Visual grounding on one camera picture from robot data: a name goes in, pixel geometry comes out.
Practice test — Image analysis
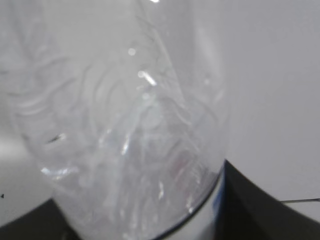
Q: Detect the Nongfu Spring water bottle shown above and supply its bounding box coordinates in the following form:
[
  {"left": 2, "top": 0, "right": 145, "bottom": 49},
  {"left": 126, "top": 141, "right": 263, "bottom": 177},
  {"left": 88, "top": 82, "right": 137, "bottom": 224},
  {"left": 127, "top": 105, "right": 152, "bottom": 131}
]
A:
[{"left": 0, "top": 0, "right": 229, "bottom": 240}]

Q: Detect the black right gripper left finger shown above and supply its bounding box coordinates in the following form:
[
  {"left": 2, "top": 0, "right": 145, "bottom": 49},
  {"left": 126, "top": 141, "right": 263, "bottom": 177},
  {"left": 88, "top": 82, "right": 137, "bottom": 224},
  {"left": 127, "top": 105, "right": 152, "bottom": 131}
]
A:
[{"left": 0, "top": 200, "right": 79, "bottom": 240}]

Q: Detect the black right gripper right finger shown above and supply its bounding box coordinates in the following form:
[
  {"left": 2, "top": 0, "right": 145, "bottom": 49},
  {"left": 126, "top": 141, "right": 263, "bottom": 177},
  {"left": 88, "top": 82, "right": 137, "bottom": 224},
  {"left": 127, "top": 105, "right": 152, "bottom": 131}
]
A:
[{"left": 213, "top": 161, "right": 320, "bottom": 240}]

